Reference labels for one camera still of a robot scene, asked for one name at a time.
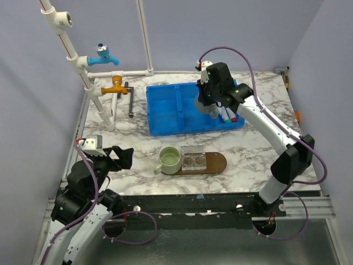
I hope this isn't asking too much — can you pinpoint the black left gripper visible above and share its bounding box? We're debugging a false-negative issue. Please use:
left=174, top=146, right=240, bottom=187
left=88, top=145, right=133, bottom=198

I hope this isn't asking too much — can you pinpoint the grey ceramic mug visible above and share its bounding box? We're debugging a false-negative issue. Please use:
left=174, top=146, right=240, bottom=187
left=194, top=94, right=219, bottom=119

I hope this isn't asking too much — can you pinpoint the light green ceramic mug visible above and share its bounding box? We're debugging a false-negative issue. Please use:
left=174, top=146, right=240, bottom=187
left=153, top=146, right=181, bottom=175

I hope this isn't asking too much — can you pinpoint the blue plastic divided bin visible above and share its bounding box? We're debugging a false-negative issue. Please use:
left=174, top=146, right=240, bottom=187
left=146, top=83, right=245, bottom=136

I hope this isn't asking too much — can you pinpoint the oval wooden tray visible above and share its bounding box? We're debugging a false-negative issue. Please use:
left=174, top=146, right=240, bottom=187
left=171, top=152, right=227, bottom=176

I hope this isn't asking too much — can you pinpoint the clear plastic square holder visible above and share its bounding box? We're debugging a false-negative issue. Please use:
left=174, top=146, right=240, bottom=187
left=180, top=145, right=207, bottom=172

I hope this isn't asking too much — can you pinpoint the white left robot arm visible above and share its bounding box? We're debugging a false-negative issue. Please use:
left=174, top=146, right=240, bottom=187
left=37, top=146, right=134, bottom=264

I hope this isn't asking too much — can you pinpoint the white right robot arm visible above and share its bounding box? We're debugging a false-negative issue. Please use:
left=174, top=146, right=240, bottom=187
left=194, top=61, right=314, bottom=216

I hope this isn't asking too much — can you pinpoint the black metal hex key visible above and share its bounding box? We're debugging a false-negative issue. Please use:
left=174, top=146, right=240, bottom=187
left=125, top=81, right=134, bottom=118

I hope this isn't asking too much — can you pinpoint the yellow black tool at corner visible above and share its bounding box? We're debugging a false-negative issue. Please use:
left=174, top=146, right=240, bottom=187
left=275, top=66, right=290, bottom=90

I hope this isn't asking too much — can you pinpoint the orange plastic faucet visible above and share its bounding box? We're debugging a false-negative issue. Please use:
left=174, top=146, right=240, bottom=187
left=101, top=75, right=128, bottom=95

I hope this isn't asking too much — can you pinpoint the blue plastic faucet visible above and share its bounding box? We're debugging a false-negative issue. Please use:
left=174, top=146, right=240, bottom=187
left=87, top=43, right=120, bottom=66

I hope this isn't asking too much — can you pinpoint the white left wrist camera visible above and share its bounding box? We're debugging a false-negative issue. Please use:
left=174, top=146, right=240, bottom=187
left=76, top=135, right=106, bottom=157

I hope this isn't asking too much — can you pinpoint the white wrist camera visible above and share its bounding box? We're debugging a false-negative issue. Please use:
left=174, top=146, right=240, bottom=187
left=195, top=61, right=213, bottom=84
left=76, top=135, right=106, bottom=157

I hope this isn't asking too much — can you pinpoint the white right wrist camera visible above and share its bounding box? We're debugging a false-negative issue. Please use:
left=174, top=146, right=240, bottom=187
left=195, top=61, right=213, bottom=84

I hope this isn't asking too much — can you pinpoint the orange clamp on wall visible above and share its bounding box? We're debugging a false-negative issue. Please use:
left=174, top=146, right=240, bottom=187
left=295, top=110, right=301, bottom=123

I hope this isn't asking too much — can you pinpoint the black metal base rail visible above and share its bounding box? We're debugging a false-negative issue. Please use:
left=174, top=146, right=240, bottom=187
left=108, top=193, right=286, bottom=230

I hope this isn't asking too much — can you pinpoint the white PVC pipe frame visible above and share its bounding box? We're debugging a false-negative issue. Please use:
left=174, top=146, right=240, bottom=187
left=39, top=1, right=154, bottom=131

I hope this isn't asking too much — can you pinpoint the aluminium extrusion rail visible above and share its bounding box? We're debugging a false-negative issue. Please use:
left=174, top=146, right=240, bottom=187
left=276, top=197, right=336, bottom=220

